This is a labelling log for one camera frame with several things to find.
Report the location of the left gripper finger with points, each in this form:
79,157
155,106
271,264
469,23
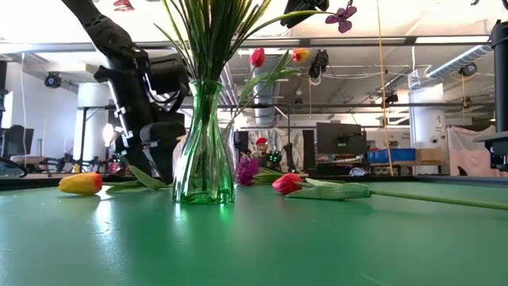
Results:
141,163
164,143

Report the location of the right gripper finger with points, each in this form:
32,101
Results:
305,8

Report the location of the purple artificial flower bunch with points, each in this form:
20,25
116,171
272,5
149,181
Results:
247,171
342,18

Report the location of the yellow orange tulip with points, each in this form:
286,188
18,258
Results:
300,55
81,183

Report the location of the green glass vase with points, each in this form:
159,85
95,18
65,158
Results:
202,175

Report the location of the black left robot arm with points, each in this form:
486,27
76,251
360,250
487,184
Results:
107,35

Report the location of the small black robot arm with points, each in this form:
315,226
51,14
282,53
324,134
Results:
289,157

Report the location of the clear glass vase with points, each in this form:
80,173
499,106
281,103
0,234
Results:
229,133

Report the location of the white round column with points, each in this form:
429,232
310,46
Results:
91,119
428,135

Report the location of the black ceiling device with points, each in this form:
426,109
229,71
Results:
391,98
52,79
319,63
468,69

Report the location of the person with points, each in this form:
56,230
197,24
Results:
262,148

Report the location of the black computer monitor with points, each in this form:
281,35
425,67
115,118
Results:
341,137
18,141

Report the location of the green table mat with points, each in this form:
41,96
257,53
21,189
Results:
238,258

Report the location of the blue storage bin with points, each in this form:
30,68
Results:
391,155

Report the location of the cardboard box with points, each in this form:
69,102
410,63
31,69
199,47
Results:
429,155

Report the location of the pale pink cloth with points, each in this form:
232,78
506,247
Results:
472,155

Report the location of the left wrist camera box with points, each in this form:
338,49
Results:
168,73

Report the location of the silver ventilation duct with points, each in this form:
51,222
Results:
270,103

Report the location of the black metal rack frame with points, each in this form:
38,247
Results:
274,106

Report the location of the white flexible duct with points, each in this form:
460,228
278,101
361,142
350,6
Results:
456,61

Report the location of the black vertical post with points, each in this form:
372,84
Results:
501,79

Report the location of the black metal bracket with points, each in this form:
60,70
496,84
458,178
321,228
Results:
498,151

